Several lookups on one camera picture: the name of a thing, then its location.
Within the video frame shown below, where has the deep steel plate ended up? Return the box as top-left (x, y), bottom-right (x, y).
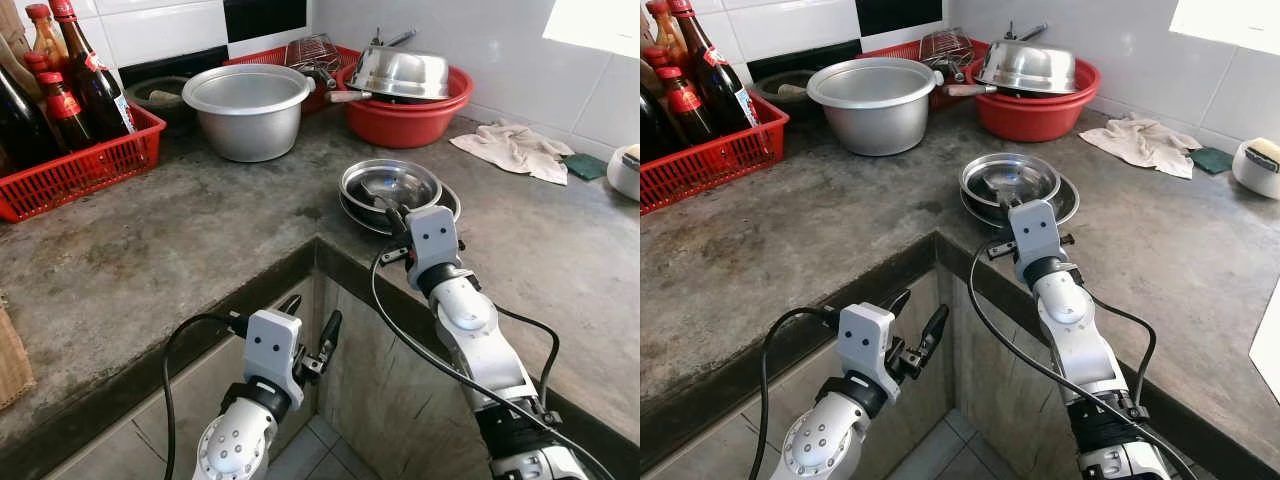
top-left (339, 158), bottom-right (444, 227)
top-left (960, 152), bottom-right (1062, 219)

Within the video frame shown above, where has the red plastic basin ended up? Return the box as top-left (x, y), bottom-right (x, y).
top-left (972, 55), bottom-right (1102, 144)
top-left (335, 60), bottom-right (475, 150)

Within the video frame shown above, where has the white dish cloth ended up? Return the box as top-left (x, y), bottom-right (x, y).
top-left (450, 120), bottom-right (577, 187)
top-left (1078, 114), bottom-right (1207, 182)

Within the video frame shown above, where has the large steel mixing bowl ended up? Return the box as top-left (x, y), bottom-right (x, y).
top-left (975, 40), bottom-right (1079, 97)
top-left (346, 45), bottom-right (452, 102)

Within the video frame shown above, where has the aluminium cooking pot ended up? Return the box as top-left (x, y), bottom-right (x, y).
top-left (181, 63), bottom-right (314, 164)
top-left (806, 57), bottom-right (942, 158)

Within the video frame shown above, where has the green scouring pad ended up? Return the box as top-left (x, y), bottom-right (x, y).
top-left (560, 152), bottom-right (610, 184)
top-left (1188, 147), bottom-right (1237, 177)

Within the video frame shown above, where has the red dish rack basket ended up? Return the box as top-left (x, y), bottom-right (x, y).
top-left (855, 37), bottom-right (987, 112)
top-left (222, 42), bottom-right (362, 117)

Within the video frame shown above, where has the red plastic bottle basket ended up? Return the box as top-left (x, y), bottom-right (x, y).
top-left (640, 91), bottom-right (791, 217)
top-left (0, 100), bottom-right (167, 224)

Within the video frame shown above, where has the white ceramic bowl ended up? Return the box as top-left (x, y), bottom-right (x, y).
top-left (1232, 137), bottom-right (1280, 201)
top-left (607, 143), bottom-right (641, 202)

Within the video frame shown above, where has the large dark bottle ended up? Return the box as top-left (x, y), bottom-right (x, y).
top-left (640, 45), bottom-right (692, 162)
top-left (0, 50), bottom-right (62, 172)

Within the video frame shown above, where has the bright window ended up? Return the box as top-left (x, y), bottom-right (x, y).
top-left (543, 0), bottom-right (641, 59)
top-left (1169, 0), bottom-right (1280, 57)

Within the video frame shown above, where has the tall dark bottle red cap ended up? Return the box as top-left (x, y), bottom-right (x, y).
top-left (48, 0), bottom-right (138, 142)
top-left (668, 0), bottom-right (762, 132)

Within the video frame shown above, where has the woven wicker basket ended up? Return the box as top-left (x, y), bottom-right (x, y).
top-left (0, 294), bottom-right (37, 412)

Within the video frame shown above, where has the small dark bottle red label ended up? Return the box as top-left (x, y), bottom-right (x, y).
top-left (655, 65), bottom-right (720, 147)
top-left (35, 70), bottom-right (99, 154)

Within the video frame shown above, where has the amber sauce bottle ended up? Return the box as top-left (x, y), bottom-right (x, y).
top-left (645, 0), bottom-right (692, 67)
top-left (25, 3), bottom-right (72, 77)

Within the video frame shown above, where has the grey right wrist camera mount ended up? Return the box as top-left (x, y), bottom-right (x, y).
top-left (1008, 200), bottom-right (1064, 287)
top-left (405, 205), bottom-right (464, 292)

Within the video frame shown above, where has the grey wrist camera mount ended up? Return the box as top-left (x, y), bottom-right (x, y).
top-left (1008, 200), bottom-right (1064, 287)
top-left (243, 310), bottom-right (305, 407)
top-left (405, 205), bottom-right (464, 292)
top-left (838, 303), bottom-right (897, 402)

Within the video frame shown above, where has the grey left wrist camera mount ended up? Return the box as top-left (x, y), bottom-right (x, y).
top-left (243, 310), bottom-right (305, 407)
top-left (838, 303), bottom-right (897, 402)

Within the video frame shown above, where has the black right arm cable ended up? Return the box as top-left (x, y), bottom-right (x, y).
top-left (966, 240), bottom-right (1201, 480)
top-left (370, 245), bottom-right (616, 480)

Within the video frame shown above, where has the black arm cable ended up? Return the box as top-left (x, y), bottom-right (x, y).
top-left (162, 313), bottom-right (249, 480)
top-left (760, 307), bottom-right (842, 480)
top-left (370, 245), bottom-right (616, 480)
top-left (966, 240), bottom-right (1201, 480)

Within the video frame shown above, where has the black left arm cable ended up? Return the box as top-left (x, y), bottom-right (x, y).
top-left (162, 313), bottom-right (249, 480)
top-left (760, 307), bottom-right (842, 480)

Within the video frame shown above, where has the wire mesh strainer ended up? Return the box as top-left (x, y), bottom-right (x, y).
top-left (918, 28), bottom-right (977, 82)
top-left (285, 33), bottom-right (342, 87)

